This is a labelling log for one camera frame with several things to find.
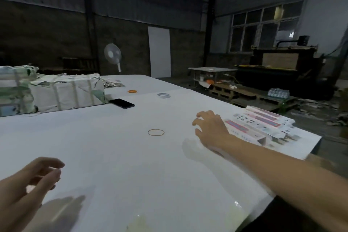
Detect brown cardboard carton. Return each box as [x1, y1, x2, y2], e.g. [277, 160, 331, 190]
[304, 153, 338, 173]
[337, 88, 348, 113]

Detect person's left hand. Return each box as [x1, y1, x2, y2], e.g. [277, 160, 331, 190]
[0, 157, 65, 232]

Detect white strapped wrapped bundle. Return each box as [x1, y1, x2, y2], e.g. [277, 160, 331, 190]
[29, 73, 107, 113]

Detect dark wooden chair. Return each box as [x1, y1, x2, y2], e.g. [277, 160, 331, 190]
[60, 57, 96, 72]

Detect green printed wrapped bundle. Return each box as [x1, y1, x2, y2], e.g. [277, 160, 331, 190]
[0, 65, 40, 117]

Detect cluttered side table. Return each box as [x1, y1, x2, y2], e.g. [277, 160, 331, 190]
[188, 66, 238, 88]

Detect white board panel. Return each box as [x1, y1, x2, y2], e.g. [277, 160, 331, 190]
[148, 26, 172, 79]

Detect large paned window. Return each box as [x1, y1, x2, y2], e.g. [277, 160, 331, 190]
[228, 1, 304, 53]

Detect low wooden pallets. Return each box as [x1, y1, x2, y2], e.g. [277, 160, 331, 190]
[209, 81, 297, 111]

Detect pack of clear bottles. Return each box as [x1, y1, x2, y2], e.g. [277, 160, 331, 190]
[268, 88, 290, 100]

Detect stack of finished cartons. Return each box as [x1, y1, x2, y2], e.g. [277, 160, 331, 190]
[224, 105, 301, 147]

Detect person's right hand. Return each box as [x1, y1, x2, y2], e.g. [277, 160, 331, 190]
[192, 110, 233, 151]

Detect black smartphone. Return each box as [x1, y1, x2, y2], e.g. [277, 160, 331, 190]
[108, 98, 136, 109]

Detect small white paper stack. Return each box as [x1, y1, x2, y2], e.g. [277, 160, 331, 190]
[102, 78, 126, 88]

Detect white standing fan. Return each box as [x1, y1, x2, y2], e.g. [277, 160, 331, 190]
[104, 43, 123, 73]

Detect person's right forearm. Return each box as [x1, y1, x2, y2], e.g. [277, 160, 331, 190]
[220, 134, 348, 232]

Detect dark workshop machine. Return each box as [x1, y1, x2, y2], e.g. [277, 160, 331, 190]
[237, 35, 327, 99]

